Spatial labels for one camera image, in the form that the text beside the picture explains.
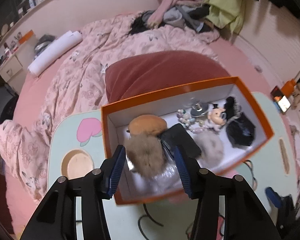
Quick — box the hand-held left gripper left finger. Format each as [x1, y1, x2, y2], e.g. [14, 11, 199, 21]
[20, 145, 127, 240]

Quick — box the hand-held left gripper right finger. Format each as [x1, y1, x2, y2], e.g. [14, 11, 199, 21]
[171, 146, 282, 240]

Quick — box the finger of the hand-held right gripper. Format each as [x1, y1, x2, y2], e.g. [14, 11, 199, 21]
[265, 187, 282, 209]

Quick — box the beige fur pompom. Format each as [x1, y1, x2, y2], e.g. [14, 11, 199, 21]
[124, 134, 167, 180]

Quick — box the grey fur pompom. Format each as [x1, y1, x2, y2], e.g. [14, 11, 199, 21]
[195, 131, 225, 166]

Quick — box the pastel bead bracelet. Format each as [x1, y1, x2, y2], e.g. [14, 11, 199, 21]
[176, 108, 206, 135]

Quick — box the brown plush toy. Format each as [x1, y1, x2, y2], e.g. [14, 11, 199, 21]
[128, 114, 168, 137]

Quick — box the cartoon moustache man figurine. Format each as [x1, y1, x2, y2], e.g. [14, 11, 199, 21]
[206, 102, 228, 131]

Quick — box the black lace-trimmed cloth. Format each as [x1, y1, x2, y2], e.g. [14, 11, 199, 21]
[224, 96, 256, 147]

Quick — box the orange cardboard box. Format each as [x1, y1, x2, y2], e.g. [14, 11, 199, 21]
[101, 76, 275, 205]

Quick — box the clear plastic bag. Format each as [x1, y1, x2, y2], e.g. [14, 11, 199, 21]
[129, 162, 188, 196]

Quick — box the silver metal trinket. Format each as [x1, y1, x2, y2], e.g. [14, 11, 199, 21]
[189, 97, 211, 118]

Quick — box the black phone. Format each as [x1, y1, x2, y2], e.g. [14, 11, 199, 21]
[270, 85, 292, 113]

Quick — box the red pillow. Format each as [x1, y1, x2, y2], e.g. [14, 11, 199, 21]
[105, 51, 231, 105]

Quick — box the orange bottle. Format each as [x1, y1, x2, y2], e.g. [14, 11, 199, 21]
[282, 79, 297, 98]

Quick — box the pink printed blanket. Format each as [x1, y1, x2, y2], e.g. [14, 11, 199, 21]
[0, 13, 220, 201]

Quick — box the white paper roll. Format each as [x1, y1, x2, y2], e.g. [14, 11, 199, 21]
[27, 30, 83, 76]

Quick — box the dark grey bag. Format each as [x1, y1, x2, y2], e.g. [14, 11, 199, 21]
[34, 34, 57, 56]

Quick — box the white drawer cabinet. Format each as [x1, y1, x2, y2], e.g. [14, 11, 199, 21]
[0, 53, 25, 83]

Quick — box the white slatted closet door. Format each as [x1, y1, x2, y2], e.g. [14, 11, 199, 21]
[241, 0, 300, 81]

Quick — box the grey garment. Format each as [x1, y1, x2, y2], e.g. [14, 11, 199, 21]
[162, 6, 191, 28]

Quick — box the dark garment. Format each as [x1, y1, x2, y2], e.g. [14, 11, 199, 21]
[187, 5, 216, 33]

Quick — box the small orange box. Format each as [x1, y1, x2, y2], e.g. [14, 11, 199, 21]
[18, 30, 35, 45]

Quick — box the cosmetic bottles cluster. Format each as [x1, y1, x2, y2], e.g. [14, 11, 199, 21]
[0, 31, 22, 58]

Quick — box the yellow-green garment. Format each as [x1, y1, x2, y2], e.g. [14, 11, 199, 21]
[206, 0, 247, 35]

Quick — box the pink fluffy cloth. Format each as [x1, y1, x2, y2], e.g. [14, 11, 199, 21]
[148, 0, 203, 28]

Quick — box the black cable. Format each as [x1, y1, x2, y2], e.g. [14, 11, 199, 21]
[137, 201, 166, 240]
[244, 159, 258, 191]

